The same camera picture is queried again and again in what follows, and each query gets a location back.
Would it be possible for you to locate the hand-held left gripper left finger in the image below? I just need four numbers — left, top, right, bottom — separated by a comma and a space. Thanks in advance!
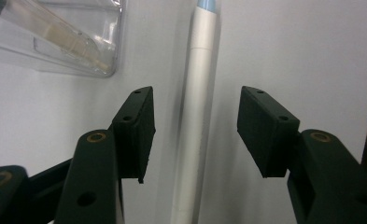
53, 86, 157, 224

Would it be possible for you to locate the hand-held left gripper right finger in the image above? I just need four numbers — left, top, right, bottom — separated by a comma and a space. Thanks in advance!
236, 86, 367, 224

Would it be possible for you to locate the white pen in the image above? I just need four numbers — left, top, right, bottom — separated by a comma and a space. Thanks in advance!
170, 0, 221, 224

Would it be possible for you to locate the clear plastic pen organizer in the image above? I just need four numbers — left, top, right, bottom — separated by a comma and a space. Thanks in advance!
0, 0, 127, 78

